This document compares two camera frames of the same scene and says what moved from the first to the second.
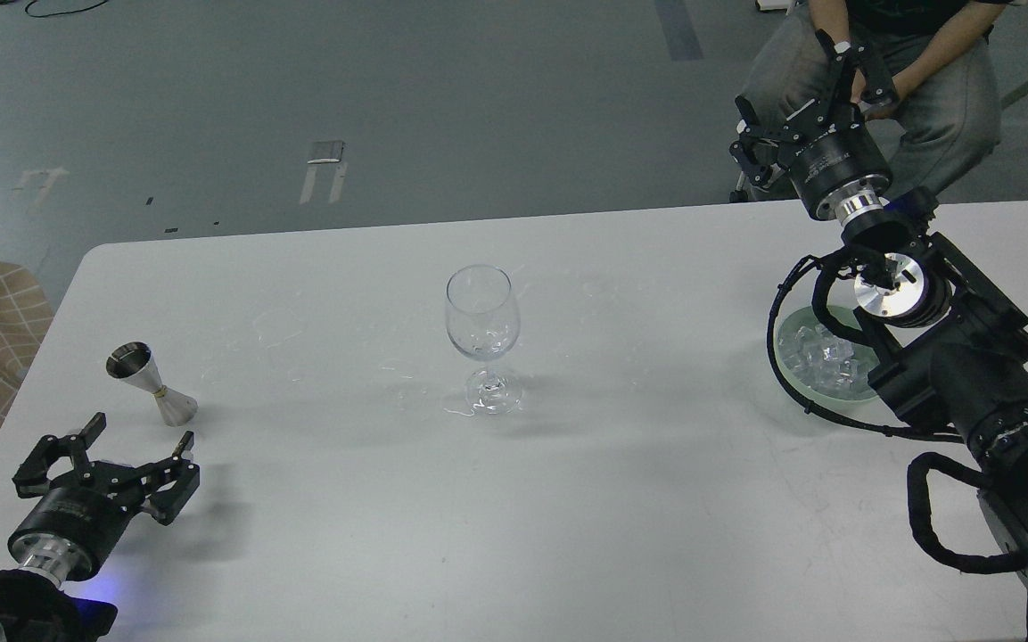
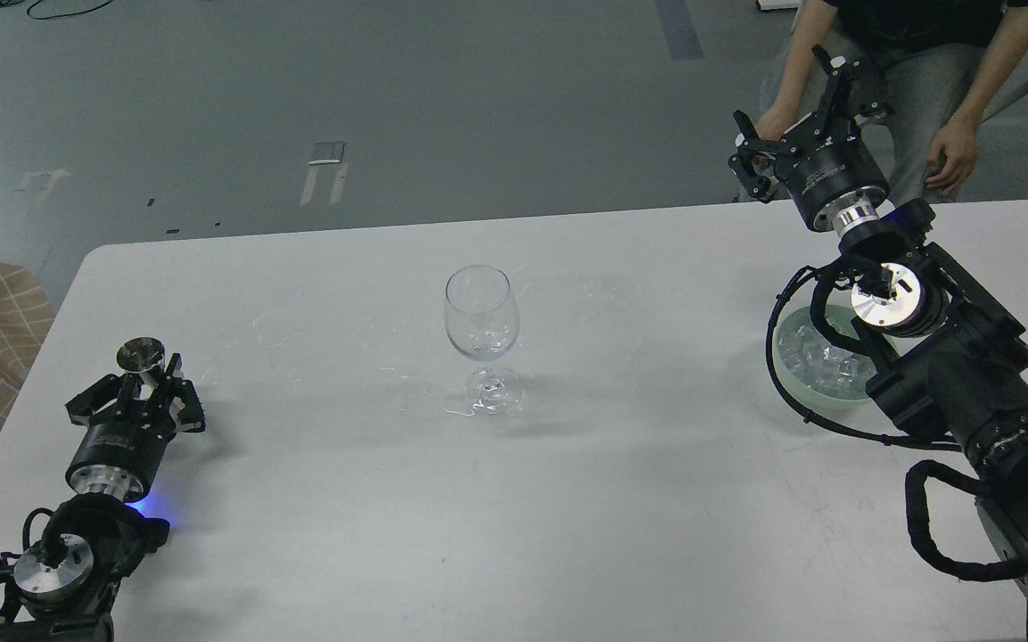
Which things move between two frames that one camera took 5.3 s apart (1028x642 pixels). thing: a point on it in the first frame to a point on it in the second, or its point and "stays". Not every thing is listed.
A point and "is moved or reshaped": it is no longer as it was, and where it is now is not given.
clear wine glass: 482,316 stays
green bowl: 821,363 stays
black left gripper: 68,533 to 122,448
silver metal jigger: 134,362 is moved or reshaped
